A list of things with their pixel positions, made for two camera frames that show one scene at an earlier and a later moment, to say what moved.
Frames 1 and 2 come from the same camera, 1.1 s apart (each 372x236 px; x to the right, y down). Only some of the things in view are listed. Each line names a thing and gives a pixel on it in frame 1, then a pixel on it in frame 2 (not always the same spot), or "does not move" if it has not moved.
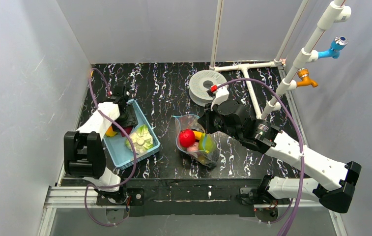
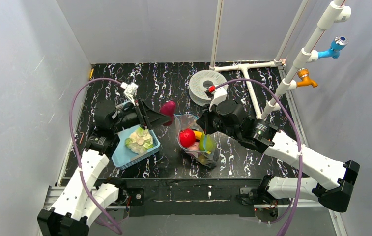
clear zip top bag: (193, 140) does not move
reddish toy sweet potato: (128, 129) → (168, 108)
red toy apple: (187, 137) does not move
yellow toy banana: (198, 134) does not move
